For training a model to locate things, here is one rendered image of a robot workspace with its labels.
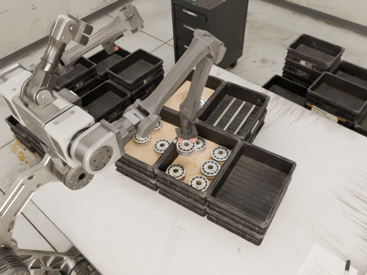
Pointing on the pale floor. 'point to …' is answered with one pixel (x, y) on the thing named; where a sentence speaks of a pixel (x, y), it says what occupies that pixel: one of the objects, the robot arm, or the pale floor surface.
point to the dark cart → (210, 25)
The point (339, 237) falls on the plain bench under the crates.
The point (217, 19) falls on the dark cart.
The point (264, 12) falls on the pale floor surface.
